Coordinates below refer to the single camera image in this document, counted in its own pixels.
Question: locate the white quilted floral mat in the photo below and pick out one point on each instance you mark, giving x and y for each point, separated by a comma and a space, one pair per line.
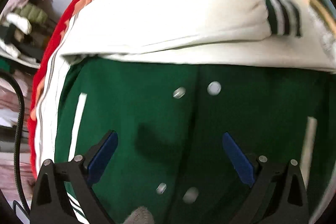
89, 90

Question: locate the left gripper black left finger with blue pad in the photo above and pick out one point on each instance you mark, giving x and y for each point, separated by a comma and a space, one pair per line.
51, 203

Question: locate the pile of clothes on rack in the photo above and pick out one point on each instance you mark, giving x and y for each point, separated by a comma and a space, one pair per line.
26, 27

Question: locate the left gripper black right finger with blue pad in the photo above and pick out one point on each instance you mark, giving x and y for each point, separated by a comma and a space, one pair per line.
278, 193

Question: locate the green white varsity jacket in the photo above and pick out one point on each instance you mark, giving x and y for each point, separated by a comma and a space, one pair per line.
262, 71

